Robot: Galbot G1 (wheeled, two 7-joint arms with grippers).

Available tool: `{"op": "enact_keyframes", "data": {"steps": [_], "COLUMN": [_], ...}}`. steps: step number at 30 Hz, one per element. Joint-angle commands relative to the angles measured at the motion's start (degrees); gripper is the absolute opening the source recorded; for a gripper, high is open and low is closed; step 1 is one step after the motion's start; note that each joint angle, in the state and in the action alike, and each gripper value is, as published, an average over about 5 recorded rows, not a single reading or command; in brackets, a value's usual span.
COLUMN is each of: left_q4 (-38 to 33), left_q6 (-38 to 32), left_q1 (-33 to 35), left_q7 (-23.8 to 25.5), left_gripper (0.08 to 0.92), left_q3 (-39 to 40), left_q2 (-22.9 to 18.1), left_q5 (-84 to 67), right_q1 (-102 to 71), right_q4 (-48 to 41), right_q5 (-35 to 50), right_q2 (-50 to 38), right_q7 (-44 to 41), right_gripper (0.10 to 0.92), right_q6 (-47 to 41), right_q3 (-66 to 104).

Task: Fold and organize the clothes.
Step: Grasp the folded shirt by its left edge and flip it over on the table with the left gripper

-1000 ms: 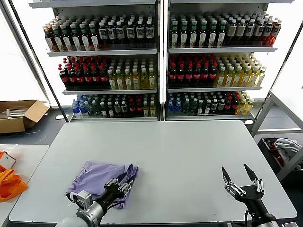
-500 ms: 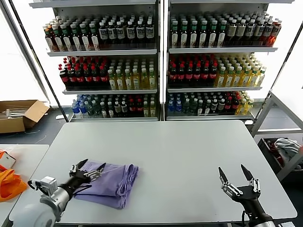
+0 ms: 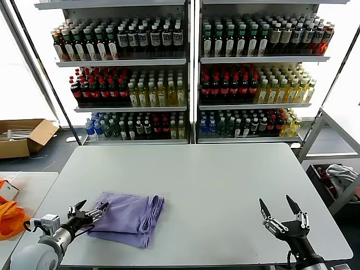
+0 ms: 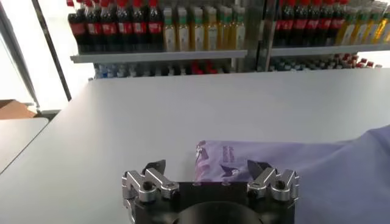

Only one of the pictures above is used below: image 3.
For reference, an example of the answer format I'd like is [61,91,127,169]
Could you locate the clear green water bottle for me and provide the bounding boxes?
[217,118,227,138]
[102,120,113,139]
[226,118,236,138]

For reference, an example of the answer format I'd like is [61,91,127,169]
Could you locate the grey metal frame table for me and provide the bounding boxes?
[297,107,360,218]

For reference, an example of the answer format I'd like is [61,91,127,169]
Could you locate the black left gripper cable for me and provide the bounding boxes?
[77,224,96,235]

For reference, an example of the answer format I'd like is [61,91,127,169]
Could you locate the black left camera cable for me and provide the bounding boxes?
[23,220,43,233]

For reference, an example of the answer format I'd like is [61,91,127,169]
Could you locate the red item in crate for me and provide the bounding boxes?
[317,166,339,198]

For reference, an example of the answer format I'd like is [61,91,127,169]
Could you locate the open cardboard box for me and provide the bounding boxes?
[0,119,60,160]

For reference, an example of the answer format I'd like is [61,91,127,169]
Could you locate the white sheets in carton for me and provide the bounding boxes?
[0,127,31,143]

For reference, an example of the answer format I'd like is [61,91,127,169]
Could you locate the orange cloth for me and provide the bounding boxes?
[0,201,31,241]

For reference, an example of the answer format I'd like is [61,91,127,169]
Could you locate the white grey cloth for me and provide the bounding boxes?
[325,165,360,195]

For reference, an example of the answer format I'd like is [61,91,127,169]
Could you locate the dark bottle grey label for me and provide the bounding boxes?
[312,23,326,55]
[138,24,150,58]
[172,23,183,57]
[150,24,161,57]
[116,25,129,59]
[291,22,304,56]
[301,23,316,55]
[127,25,140,59]
[161,24,173,57]

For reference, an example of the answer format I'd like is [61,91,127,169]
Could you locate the black crate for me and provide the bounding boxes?
[305,164,360,204]

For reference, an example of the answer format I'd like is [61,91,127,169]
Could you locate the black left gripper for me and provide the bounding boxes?
[66,200,109,233]

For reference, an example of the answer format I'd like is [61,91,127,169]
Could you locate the white metal shelf unit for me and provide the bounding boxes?
[194,0,332,145]
[34,0,195,146]

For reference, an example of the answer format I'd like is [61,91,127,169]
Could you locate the black diagonal frame pole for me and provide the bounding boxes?
[10,0,82,146]
[303,25,360,143]

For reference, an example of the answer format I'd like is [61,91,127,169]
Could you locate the red drink bottle grey label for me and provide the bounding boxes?
[321,24,336,56]

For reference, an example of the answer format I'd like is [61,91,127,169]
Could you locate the purple t-shirt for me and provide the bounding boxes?
[87,191,165,249]

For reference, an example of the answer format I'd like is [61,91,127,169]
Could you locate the dark tea bottle green cap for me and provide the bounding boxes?
[82,27,97,61]
[61,28,77,62]
[213,24,226,57]
[71,28,87,62]
[94,27,108,61]
[202,24,214,57]
[224,24,237,57]
[247,24,259,57]
[106,26,119,61]
[236,24,248,57]
[258,24,270,57]

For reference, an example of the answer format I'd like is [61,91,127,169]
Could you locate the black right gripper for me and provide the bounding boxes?
[259,195,324,264]

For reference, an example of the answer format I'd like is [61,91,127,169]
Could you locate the amber tea bottle white label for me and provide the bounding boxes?
[52,31,66,62]

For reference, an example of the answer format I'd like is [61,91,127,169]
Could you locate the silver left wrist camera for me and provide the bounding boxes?
[40,213,61,234]

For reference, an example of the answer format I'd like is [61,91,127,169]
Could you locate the cola bottle red cap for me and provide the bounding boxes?
[118,79,129,105]
[210,75,222,102]
[152,118,163,141]
[70,79,84,105]
[249,75,259,102]
[109,79,120,105]
[80,79,93,105]
[275,115,285,138]
[229,75,240,102]
[220,75,231,102]
[201,75,212,102]
[267,115,277,138]
[239,75,250,102]
[89,79,102,105]
[99,79,111,105]
[161,118,171,141]

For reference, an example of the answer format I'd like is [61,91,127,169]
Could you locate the orange and white box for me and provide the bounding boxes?
[0,177,20,201]

